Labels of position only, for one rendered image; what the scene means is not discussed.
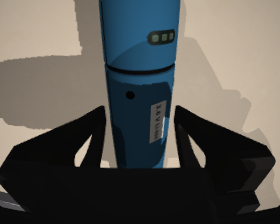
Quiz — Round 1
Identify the blue electric screwdriver body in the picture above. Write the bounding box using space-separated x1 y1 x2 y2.
99 0 180 168

